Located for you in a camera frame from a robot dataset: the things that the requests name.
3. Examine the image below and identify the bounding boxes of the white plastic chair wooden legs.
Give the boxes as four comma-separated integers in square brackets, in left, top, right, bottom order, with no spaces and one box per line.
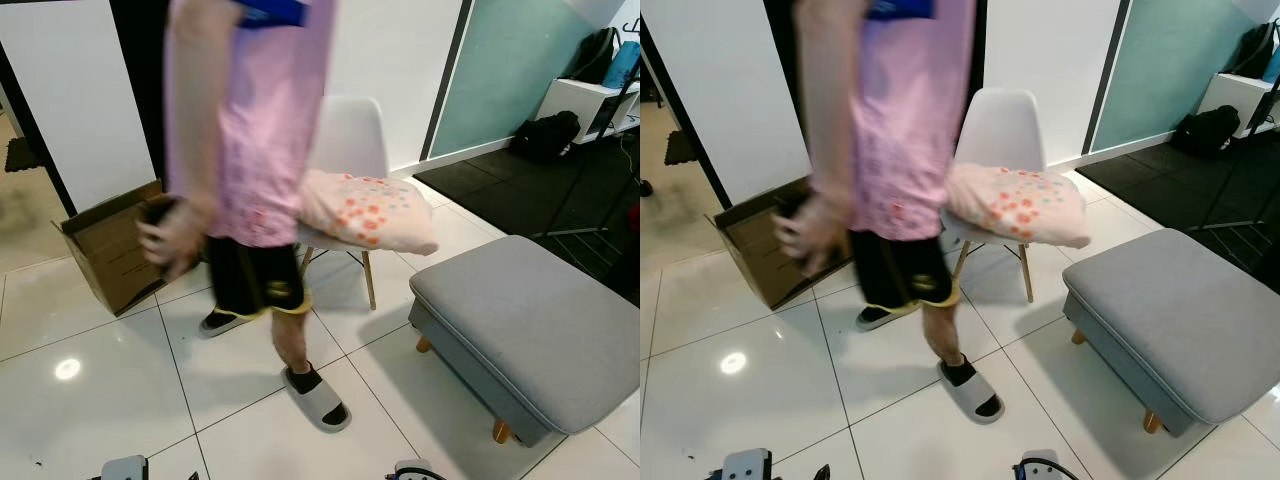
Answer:
[298,95,391,311]
[940,88,1051,304]

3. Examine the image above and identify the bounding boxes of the grey fabric ottoman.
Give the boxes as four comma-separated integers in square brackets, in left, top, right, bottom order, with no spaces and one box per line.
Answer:
[408,235,641,448]
[1062,228,1280,438]

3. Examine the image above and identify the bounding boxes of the black bag with straps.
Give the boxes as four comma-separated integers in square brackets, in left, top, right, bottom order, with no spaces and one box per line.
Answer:
[1228,22,1277,79]
[565,28,621,86]

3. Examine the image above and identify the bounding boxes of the thin black metal stand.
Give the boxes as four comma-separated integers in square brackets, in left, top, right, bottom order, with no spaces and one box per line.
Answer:
[530,60,641,242]

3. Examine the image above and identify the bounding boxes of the frosted green glass panel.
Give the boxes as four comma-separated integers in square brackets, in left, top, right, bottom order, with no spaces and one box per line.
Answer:
[430,0,603,161]
[1090,0,1253,154]

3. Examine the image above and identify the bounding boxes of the person's right hand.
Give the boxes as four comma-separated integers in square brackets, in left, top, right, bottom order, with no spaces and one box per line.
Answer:
[773,193,849,276]
[137,197,209,282]

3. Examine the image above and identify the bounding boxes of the pink pillow with orange dots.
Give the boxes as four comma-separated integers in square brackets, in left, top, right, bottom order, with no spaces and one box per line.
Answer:
[298,170,441,257]
[945,163,1093,250]

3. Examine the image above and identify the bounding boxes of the black foam floor mat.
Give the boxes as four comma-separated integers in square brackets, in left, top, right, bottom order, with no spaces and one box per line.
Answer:
[413,125,641,306]
[1075,130,1280,271]

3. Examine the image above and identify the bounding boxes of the black backpack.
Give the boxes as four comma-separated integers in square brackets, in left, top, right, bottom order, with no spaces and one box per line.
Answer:
[1172,105,1242,159]
[512,110,582,165]

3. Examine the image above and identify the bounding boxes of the person in pink shirt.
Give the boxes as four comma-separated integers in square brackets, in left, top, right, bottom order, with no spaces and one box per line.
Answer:
[772,0,1006,425]
[135,0,353,433]

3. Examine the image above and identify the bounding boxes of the grey slipper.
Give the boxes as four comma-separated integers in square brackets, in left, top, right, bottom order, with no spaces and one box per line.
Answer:
[855,305,903,333]
[937,358,1006,425]
[283,365,353,433]
[197,308,253,339]

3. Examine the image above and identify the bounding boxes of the open brown cardboard box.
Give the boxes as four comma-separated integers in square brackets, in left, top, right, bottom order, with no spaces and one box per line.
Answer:
[705,178,856,311]
[52,180,206,317]

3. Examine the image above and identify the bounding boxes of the low white shelf unit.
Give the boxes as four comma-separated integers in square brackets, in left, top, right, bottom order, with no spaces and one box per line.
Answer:
[535,78,641,144]
[1197,72,1280,139]

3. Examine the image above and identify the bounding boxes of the small black doormat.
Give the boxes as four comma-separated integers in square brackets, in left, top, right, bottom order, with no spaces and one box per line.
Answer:
[3,137,42,173]
[664,130,699,167]

